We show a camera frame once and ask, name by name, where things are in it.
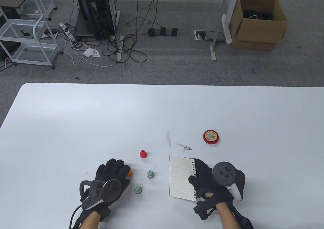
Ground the person's left hand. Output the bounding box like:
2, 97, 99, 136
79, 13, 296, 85
96, 159, 131, 212

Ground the person's right hand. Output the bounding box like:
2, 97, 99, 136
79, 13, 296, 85
189, 159, 234, 210

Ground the white lined spiral notebook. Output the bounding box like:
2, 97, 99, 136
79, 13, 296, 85
169, 156, 197, 202

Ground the red lid with yellow label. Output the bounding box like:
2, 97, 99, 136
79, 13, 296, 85
203, 130, 219, 145

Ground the person's left forearm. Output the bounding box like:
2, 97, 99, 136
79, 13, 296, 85
80, 210, 102, 229

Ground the person's right forearm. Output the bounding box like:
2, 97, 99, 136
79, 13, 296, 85
215, 204, 241, 229

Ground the metal desk leg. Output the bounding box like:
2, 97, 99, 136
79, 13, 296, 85
208, 0, 232, 61
115, 11, 125, 63

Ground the white rolling cart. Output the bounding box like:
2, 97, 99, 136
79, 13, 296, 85
0, 0, 64, 70

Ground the metal floor socket box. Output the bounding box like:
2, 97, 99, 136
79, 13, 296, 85
194, 30, 226, 42

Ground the white power strip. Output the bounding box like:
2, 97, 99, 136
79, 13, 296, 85
59, 22, 77, 42

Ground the grey power strip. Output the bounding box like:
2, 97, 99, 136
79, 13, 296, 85
148, 28, 180, 37

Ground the white plastic panel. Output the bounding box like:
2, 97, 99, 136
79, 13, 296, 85
221, 0, 239, 45

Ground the brown cardboard box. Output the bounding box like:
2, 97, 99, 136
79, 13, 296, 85
229, 0, 289, 52

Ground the black computer tower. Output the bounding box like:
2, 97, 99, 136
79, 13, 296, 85
73, 0, 116, 40

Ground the black glove cable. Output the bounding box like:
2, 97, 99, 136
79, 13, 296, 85
69, 204, 84, 229

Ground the white cable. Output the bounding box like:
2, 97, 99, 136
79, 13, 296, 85
60, 38, 117, 68

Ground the black cable bundle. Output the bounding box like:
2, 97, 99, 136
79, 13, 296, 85
103, 0, 162, 63

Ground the tangle of black cables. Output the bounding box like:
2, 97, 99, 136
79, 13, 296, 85
242, 8, 274, 21

